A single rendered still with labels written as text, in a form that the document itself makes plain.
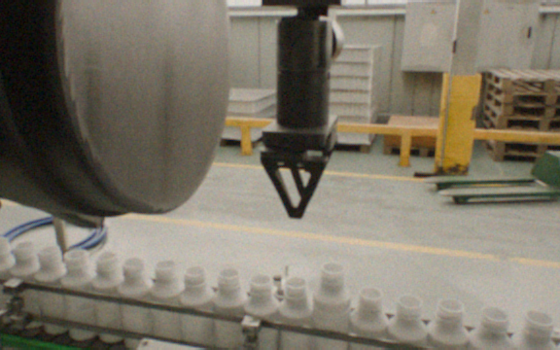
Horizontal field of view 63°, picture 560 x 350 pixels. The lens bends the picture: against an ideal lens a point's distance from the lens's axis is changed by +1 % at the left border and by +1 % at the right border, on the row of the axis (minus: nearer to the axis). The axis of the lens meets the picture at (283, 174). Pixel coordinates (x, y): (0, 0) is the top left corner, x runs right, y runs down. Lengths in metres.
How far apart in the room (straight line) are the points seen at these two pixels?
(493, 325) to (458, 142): 4.54
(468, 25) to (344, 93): 1.69
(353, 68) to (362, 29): 1.77
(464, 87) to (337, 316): 4.51
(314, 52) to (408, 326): 0.44
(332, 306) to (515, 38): 6.88
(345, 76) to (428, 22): 1.83
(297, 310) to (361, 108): 5.35
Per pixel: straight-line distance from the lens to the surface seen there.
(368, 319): 0.74
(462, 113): 5.16
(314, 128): 0.46
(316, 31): 0.46
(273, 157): 0.45
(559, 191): 5.00
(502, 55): 7.43
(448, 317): 0.73
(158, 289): 0.83
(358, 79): 5.97
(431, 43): 7.31
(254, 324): 0.74
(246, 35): 8.08
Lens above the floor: 1.55
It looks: 18 degrees down
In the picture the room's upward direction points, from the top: straight up
